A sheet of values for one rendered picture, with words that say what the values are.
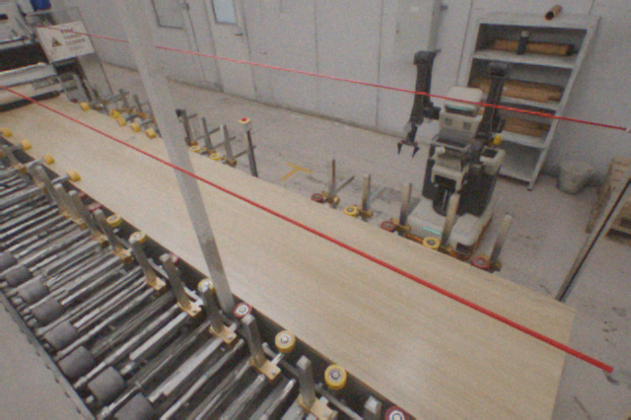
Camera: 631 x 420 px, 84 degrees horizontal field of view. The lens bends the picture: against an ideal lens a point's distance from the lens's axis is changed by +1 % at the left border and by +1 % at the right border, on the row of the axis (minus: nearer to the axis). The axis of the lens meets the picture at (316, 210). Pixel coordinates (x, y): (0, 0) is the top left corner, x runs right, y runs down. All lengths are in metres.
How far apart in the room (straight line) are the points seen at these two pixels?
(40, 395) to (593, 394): 3.35
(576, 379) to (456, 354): 1.38
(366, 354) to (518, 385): 0.53
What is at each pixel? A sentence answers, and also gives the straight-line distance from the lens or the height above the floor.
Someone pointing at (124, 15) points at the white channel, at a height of 2.05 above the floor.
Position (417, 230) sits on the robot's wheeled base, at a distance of 3.09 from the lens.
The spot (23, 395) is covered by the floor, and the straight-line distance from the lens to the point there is 3.11.
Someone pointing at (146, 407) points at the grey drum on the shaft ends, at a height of 0.84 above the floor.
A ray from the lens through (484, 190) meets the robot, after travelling 3.07.
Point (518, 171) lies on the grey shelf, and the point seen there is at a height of 0.14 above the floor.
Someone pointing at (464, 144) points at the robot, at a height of 1.04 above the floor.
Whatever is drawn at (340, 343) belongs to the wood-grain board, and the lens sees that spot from 1.49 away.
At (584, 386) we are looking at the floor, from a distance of 2.81.
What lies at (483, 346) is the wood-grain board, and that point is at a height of 0.90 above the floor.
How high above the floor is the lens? 2.17
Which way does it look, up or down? 37 degrees down
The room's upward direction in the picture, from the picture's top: 4 degrees counter-clockwise
